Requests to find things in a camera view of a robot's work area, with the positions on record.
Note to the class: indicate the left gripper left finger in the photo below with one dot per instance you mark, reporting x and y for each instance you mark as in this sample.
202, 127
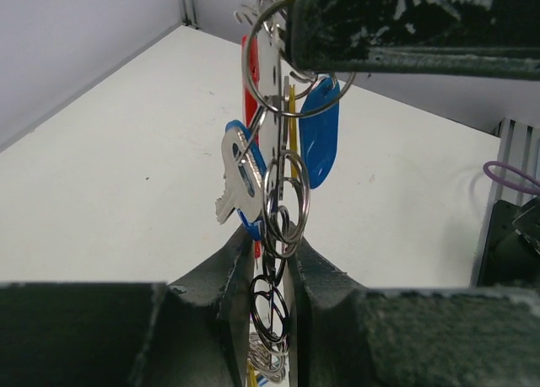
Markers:
190, 332

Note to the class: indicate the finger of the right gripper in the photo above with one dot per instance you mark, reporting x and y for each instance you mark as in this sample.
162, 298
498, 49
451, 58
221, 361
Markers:
471, 38

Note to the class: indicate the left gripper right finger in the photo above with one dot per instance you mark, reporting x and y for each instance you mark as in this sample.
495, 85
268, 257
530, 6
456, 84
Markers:
344, 334

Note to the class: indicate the blue tagged key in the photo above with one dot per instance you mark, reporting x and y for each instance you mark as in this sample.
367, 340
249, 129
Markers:
319, 133
244, 169

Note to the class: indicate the metal key holder red handle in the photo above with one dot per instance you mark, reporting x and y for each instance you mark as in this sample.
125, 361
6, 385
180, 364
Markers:
284, 203

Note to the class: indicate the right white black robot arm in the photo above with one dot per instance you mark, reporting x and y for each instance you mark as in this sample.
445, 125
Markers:
407, 204

